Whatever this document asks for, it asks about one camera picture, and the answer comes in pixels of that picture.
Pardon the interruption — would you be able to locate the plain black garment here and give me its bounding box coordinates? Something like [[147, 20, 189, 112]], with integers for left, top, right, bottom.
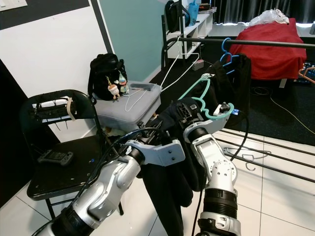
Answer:
[[140, 97, 207, 236]]

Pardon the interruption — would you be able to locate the red cloth cover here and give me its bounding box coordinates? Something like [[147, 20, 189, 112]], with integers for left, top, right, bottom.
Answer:
[[229, 18, 307, 80]]

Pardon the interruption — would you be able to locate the black metal clothes rack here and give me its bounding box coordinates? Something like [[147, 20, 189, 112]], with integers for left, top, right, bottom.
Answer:
[[160, 35, 315, 185]]

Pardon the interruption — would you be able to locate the blue hanging bag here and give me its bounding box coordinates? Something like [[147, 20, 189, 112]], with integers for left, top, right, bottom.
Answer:
[[187, 0, 200, 25]]

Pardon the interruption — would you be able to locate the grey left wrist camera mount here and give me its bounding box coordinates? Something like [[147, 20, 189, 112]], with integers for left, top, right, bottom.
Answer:
[[125, 139, 186, 168]]

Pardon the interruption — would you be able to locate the black folding chair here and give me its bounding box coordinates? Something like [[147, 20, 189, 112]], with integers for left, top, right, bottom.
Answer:
[[20, 89, 124, 219]]

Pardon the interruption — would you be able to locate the clear plastic bag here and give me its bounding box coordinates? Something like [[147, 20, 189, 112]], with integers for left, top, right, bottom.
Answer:
[[249, 9, 291, 26]]

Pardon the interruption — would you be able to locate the thin beige cable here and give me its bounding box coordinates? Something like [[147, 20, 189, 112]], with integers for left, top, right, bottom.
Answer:
[[268, 93, 315, 136]]

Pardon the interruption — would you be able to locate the thin wire hanger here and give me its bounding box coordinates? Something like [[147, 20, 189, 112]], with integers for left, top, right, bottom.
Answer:
[[225, 149, 272, 172]]

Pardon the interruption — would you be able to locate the white wall switch plate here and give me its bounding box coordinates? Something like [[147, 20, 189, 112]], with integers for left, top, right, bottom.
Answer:
[[0, 0, 29, 11]]

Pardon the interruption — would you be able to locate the white shelf unit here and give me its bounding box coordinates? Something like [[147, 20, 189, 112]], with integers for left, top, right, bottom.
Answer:
[[160, 11, 217, 57]]

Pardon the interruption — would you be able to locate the teal plastic hanger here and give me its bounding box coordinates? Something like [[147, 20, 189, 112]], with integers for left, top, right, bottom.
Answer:
[[179, 76, 234, 120]]

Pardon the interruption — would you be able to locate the black handheld controller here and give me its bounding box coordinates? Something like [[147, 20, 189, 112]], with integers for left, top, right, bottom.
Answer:
[[37, 150, 74, 166]]

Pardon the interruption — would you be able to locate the black garment with white print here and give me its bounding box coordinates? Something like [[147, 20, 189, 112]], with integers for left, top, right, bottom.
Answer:
[[206, 53, 252, 106]]

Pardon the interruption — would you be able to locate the grey storage box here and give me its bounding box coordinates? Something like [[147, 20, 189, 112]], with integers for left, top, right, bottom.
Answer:
[[94, 83, 160, 133]]

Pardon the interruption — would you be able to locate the white plastic hanger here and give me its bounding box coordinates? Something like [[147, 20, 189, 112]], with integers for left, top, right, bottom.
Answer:
[[160, 35, 201, 91]]

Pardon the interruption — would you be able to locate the dark curtain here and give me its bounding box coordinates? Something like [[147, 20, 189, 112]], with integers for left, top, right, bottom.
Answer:
[[214, 0, 315, 24]]

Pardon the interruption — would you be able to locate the blue plastic hanger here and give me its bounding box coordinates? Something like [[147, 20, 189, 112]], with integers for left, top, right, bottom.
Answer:
[[220, 37, 240, 74]]

